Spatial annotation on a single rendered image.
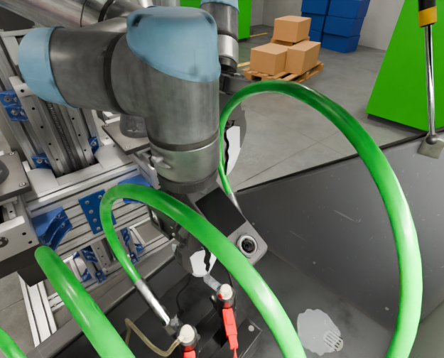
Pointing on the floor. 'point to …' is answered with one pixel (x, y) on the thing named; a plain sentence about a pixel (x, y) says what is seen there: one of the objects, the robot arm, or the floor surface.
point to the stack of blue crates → (335, 23)
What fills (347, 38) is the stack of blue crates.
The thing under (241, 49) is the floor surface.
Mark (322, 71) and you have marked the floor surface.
